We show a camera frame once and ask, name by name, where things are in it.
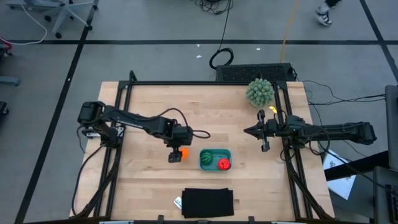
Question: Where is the teal plastic container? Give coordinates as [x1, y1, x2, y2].
[198, 148, 233, 172]

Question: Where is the black computer case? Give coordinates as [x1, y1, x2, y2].
[215, 63, 295, 83]

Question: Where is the green potted plant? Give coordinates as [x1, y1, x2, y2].
[245, 77, 276, 108]

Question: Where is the thick black cable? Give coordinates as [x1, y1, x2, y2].
[71, 143, 106, 217]

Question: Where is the toy watermelon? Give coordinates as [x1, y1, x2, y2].
[200, 150, 215, 166]

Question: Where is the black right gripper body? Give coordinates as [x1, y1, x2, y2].
[256, 109, 285, 153]

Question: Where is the white cable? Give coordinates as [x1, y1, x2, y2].
[0, 4, 49, 46]

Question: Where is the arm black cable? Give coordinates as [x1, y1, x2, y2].
[154, 106, 211, 140]
[272, 108, 289, 121]

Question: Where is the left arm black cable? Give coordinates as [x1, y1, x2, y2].
[154, 106, 211, 140]

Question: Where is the white paper sheet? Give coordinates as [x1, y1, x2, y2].
[323, 149, 357, 201]

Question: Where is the grey furniture foot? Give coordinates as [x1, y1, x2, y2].
[0, 74, 21, 86]

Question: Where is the coiled black cable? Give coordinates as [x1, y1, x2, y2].
[208, 0, 235, 71]

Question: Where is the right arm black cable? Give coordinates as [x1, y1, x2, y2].
[272, 108, 289, 121]

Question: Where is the yellow cable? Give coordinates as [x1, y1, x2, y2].
[279, 0, 300, 63]

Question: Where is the red toy apple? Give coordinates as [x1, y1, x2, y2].
[217, 157, 232, 172]

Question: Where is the black cable bundle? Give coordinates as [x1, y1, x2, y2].
[194, 0, 234, 16]

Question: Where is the black looped cable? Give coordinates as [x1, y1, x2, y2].
[279, 126, 333, 163]

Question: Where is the person's foot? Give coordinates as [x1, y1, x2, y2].
[315, 0, 343, 27]

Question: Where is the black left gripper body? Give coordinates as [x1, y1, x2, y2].
[166, 124, 195, 164]

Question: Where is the grey office chair base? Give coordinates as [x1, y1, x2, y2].
[6, 0, 100, 40]

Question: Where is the thin black floor cable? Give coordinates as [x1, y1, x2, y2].
[303, 80, 387, 107]

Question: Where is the black metal table frame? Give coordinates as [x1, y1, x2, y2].
[70, 70, 335, 223]

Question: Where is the black bar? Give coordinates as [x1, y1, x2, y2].
[324, 151, 390, 182]

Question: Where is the black folded cloth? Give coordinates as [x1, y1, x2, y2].
[181, 187, 234, 219]

